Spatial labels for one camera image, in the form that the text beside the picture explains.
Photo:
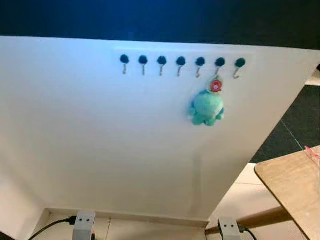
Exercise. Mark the brown wooden table leg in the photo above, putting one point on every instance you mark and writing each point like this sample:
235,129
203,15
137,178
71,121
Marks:
260,218

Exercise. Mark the white standing board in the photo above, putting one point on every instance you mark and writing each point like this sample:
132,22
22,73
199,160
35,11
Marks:
100,150

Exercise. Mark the dark rug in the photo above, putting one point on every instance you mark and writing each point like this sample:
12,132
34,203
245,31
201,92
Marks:
297,117

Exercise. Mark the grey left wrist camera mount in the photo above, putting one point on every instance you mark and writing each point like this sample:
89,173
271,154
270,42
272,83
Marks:
83,225

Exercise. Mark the black knob metal hook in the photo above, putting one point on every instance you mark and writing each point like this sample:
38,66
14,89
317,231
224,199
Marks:
240,62
124,59
162,60
200,61
143,60
180,61
220,62

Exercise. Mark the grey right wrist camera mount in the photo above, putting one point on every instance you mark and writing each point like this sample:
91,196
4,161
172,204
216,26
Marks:
229,230

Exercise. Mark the light wooden table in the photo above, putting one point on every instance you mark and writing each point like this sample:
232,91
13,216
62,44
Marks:
295,190

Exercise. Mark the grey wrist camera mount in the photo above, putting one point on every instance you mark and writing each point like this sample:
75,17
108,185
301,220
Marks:
83,225
229,230

